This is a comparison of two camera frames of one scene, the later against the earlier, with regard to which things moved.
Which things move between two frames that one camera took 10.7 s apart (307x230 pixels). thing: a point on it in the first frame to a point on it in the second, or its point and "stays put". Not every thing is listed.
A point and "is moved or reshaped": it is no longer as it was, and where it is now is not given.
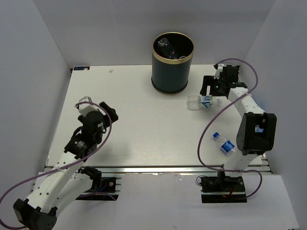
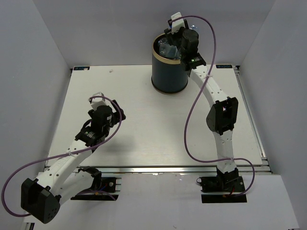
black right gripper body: (218, 83) to (175, 39)
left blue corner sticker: (81, 68) stays put
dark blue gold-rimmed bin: (169, 75) stays put
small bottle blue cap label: (227, 146) is moved or reshaped
